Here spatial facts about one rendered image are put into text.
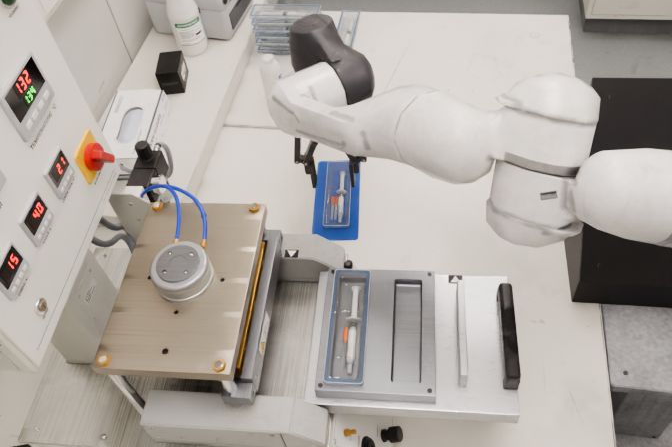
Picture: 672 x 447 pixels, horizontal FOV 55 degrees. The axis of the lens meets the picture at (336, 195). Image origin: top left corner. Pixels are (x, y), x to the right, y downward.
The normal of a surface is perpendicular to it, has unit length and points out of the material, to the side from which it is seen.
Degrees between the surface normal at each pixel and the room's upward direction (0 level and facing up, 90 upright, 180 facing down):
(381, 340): 0
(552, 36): 0
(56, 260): 90
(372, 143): 79
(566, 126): 53
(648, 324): 0
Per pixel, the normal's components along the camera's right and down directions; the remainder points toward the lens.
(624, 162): 0.00, -0.69
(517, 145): -0.66, 0.16
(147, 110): -0.19, -0.61
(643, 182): -0.01, -0.20
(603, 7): -0.16, 0.76
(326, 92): 0.27, 0.00
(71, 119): 0.99, 0.01
